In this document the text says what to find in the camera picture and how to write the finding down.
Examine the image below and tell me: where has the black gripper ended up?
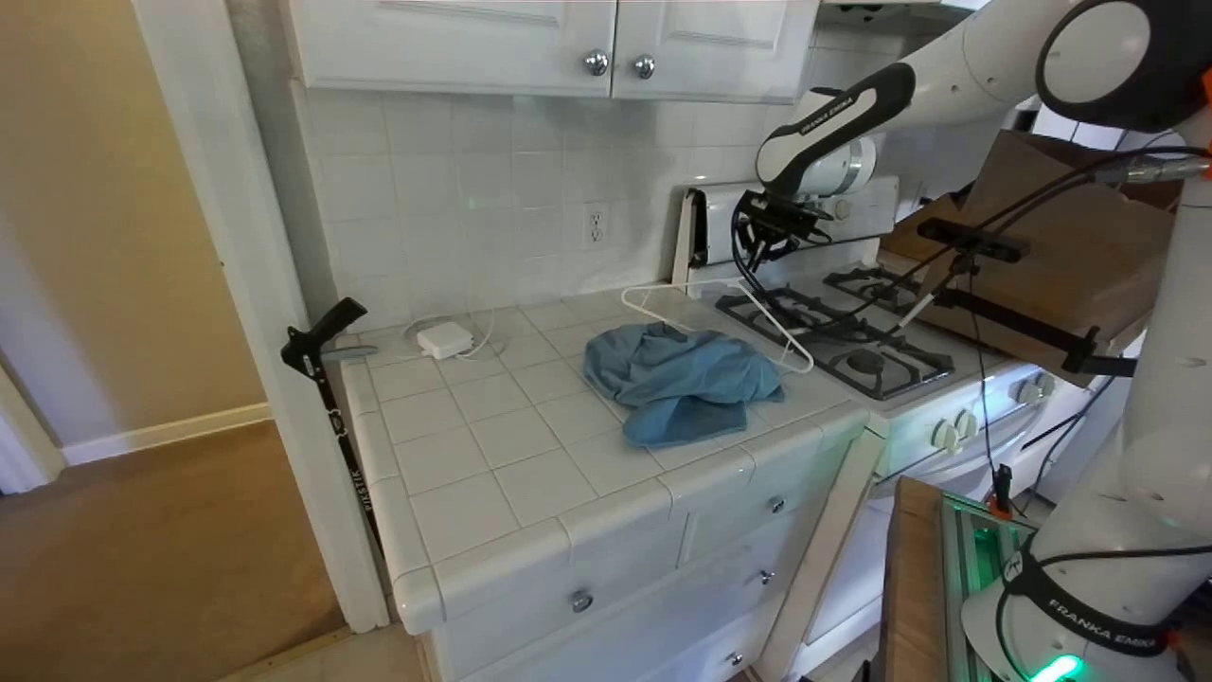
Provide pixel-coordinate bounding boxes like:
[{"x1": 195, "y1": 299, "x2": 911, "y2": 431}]
[{"x1": 729, "y1": 191, "x2": 828, "y2": 280}]

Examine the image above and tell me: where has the white plastic hanger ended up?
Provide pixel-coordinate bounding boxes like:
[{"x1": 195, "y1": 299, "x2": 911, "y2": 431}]
[{"x1": 618, "y1": 277, "x2": 819, "y2": 376}]

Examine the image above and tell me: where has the blue cloth garment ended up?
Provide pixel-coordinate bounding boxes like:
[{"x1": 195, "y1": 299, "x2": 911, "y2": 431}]
[{"x1": 582, "y1": 324, "x2": 784, "y2": 453}]

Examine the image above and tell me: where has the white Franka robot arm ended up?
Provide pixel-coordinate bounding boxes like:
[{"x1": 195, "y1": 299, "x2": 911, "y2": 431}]
[{"x1": 753, "y1": 0, "x2": 1212, "y2": 682}]

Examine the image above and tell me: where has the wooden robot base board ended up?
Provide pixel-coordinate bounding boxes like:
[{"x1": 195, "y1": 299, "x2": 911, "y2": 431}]
[{"x1": 878, "y1": 477, "x2": 948, "y2": 682}]

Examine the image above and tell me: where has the right round cabinet knob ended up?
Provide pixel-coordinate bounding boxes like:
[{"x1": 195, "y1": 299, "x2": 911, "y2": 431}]
[{"x1": 632, "y1": 52, "x2": 659, "y2": 79}]

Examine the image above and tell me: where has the round cabinet knob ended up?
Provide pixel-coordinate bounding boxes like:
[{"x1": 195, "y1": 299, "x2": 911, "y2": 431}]
[
  {"x1": 632, "y1": 52, "x2": 659, "y2": 79},
  {"x1": 582, "y1": 50, "x2": 608, "y2": 75}
]

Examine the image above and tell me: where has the left round cabinet knob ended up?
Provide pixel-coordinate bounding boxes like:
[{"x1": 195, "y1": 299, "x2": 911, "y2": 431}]
[{"x1": 582, "y1": 50, "x2": 608, "y2": 75}]

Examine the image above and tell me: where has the white lower counter cabinet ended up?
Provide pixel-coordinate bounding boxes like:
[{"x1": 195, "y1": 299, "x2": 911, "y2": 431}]
[{"x1": 341, "y1": 291, "x2": 881, "y2": 682}]

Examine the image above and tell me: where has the white upper cabinet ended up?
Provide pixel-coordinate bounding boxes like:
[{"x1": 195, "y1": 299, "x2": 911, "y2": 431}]
[{"x1": 285, "y1": 0, "x2": 819, "y2": 101}]

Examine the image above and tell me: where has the white gas stove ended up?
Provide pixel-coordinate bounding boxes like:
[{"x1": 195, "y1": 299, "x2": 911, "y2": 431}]
[{"x1": 674, "y1": 182, "x2": 1107, "y2": 676}]

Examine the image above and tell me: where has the brown cardboard box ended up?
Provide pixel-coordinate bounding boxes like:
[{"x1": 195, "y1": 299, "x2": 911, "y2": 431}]
[{"x1": 878, "y1": 133, "x2": 1180, "y2": 350}]

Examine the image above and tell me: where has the white power adapter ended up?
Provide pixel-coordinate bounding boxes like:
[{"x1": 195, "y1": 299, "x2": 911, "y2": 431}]
[{"x1": 416, "y1": 324, "x2": 474, "y2": 359}]

